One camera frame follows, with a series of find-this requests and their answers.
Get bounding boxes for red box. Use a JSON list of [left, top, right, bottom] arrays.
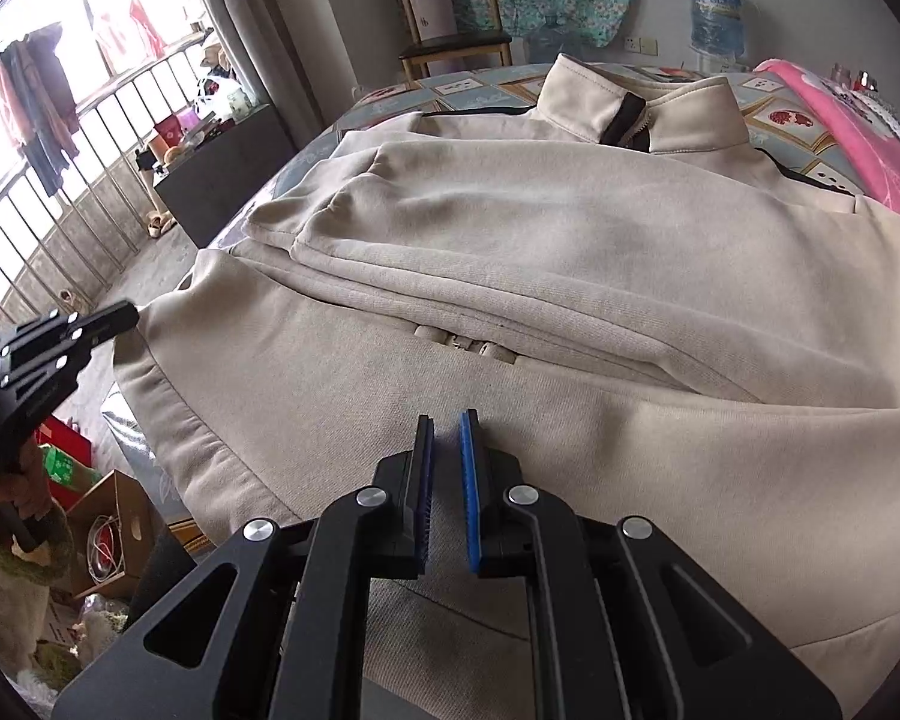
[[34, 416, 95, 511]]

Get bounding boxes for pink floral blanket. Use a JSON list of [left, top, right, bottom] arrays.
[[754, 58, 900, 241]]

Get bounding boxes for person's left hand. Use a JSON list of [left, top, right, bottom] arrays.
[[0, 457, 50, 541]]

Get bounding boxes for open cardboard box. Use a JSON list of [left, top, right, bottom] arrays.
[[64, 469, 162, 601]]

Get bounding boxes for beige zip jacket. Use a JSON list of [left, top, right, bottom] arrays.
[[112, 52, 900, 720]]

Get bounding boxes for white plastic bag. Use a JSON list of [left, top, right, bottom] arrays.
[[195, 75, 256, 125]]

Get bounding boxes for empty clear water jug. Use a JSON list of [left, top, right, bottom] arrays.
[[529, 15, 597, 65]]

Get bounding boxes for dark hanging clothes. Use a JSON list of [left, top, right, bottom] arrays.
[[0, 22, 80, 196]]

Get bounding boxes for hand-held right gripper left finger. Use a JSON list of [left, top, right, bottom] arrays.
[[51, 414, 436, 720]]

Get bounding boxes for green box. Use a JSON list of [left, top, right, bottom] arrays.
[[37, 444, 95, 488]]

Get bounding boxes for dark low cabinet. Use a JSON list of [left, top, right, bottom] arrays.
[[154, 101, 297, 248]]

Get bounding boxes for metal window railing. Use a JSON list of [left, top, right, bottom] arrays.
[[0, 37, 218, 331]]

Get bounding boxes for red hanging clothes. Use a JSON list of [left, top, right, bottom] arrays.
[[90, 0, 170, 61]]

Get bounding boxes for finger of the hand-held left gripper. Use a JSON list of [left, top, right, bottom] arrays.
[[0, 300, 140, 361], [0, 326, 121, 398]]

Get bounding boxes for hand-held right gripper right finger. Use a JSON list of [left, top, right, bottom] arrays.
[[457, 409, 845, 720]]

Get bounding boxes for white cylindrical bin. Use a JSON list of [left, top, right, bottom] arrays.
[[394, 0, 458, 42]]

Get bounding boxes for wooden chair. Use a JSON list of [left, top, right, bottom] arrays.
[[390, 0, 515, 87]]

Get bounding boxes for blue water jug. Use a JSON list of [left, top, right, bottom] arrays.
[[688, 0, 747, 57]]

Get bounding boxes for grey curtain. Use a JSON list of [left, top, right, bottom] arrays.
[[206, 0, 327, 155]]

